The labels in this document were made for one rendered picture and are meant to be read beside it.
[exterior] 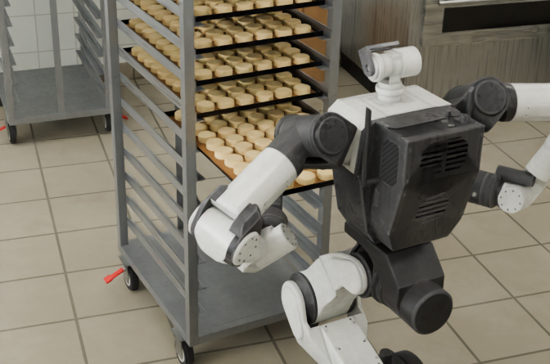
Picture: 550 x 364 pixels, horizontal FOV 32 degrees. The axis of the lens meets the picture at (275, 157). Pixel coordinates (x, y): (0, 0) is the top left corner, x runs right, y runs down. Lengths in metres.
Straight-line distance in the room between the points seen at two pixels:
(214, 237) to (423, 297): 0.51
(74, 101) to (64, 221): 0.91
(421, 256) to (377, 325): 1.12
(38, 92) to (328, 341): 2.65
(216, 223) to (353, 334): 0.77
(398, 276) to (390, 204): 0.20
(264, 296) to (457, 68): 2.05
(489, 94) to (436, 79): 2.60
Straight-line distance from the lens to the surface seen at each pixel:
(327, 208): 2.94
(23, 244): 3.78
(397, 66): 2.08
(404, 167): 1.95
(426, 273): 2.18
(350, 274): 2.25
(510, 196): 2.42
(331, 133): 1.94
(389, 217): 2.03
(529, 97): 2.28
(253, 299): 3.11
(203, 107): 2.64
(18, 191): 4.18
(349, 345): 2.53
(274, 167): 1.92
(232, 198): 1.88
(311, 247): 3.06
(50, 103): 4.66
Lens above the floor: 1.89
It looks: 25 degrees down
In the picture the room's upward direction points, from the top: 1 degrees clockwise
